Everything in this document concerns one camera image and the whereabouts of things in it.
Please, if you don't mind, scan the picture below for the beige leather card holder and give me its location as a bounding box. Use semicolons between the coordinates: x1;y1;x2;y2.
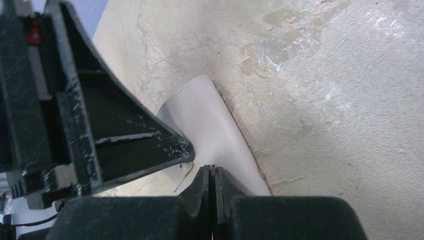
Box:
156;75;271;196

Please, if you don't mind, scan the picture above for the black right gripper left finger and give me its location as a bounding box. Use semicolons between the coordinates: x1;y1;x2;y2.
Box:
46;166;211;240

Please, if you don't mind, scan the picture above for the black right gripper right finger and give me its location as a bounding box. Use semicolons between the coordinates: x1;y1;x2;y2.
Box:
211;167;367;240

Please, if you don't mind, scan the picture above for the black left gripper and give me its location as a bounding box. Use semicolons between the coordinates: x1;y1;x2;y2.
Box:
0;0;77;210

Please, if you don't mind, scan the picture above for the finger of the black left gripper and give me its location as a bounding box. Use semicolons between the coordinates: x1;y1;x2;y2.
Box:
43;0;195;196

